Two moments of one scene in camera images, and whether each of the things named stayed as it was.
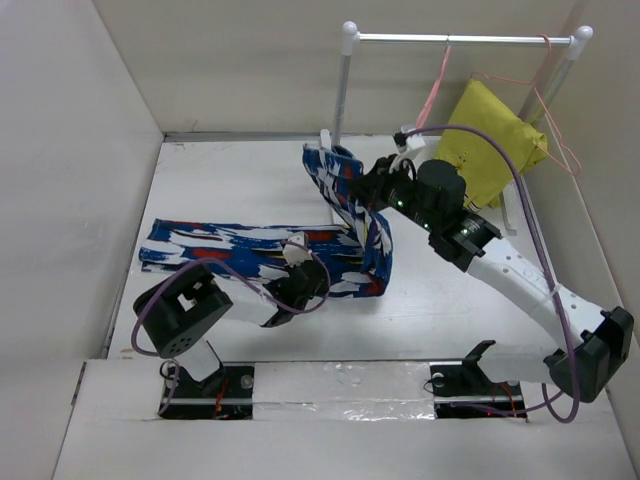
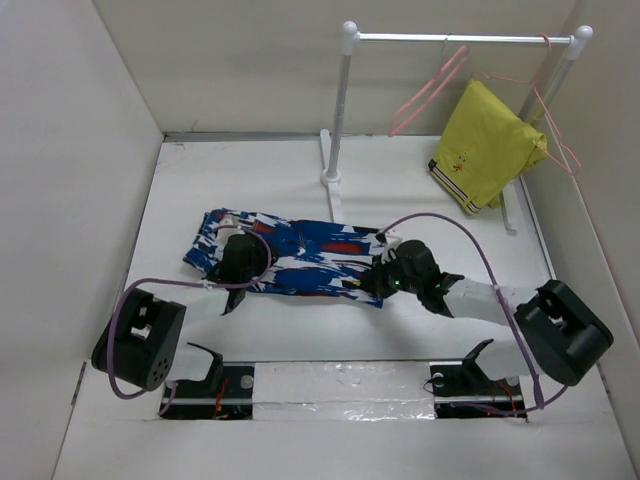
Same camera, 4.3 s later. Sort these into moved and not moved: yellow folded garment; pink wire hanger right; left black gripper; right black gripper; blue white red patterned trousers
Moved: left black gripper; blue white red patterned trousers; right black gripper
Not moved: yellow folded garment; pink wire hanger right
